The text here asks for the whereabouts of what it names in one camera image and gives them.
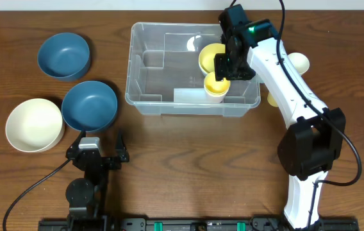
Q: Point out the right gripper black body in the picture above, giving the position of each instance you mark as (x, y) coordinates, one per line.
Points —
(222, 68)

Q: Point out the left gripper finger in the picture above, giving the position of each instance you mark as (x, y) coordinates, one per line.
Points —
(75, 144)
(120, 146)

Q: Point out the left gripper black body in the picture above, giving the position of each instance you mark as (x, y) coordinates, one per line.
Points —
(104, 161)

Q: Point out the yellow small bowl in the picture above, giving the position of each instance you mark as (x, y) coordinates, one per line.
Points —
(207, 55)

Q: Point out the yellow cup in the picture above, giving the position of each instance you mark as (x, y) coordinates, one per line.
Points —
(214, 87)
(271, 100)

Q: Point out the cream cup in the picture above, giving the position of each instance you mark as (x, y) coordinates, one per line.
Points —
(300, 62)

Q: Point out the pink cup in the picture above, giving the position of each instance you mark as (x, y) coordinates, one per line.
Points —
(214, 98)

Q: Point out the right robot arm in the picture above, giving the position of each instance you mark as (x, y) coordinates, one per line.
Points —
(313, 139)

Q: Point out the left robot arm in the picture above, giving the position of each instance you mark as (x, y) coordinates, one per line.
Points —
(86, 196)

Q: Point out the clear plastic storage container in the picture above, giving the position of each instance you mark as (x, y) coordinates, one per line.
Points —
(164, 76)

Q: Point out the near dark blue bowl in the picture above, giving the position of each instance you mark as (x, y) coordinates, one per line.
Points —
(90, 106)

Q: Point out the dark blue bowl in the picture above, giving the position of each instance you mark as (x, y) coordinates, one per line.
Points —
(65, 57)
(90, 106)

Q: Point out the large cream bowl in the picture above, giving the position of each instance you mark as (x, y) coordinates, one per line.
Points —
(36, 125)

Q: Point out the far dark blue bowl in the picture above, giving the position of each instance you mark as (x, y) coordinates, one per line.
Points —
(65, 57)

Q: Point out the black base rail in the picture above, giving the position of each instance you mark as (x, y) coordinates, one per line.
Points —
(261, 223)

